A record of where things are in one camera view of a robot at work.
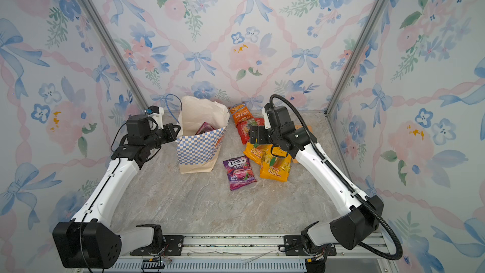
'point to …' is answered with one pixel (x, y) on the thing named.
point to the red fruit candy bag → (244, 128)
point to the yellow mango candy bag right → (276, 168)
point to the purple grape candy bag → (203, 128)
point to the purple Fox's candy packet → (239, 172)
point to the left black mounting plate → (172, 246)
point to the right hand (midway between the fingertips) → (259, 131)
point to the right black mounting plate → (293, 246)
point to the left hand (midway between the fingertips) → (181, 125)
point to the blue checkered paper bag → (200, 153)
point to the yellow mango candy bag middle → (257, 152)
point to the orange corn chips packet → (239, 112)
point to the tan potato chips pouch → (295, 160)
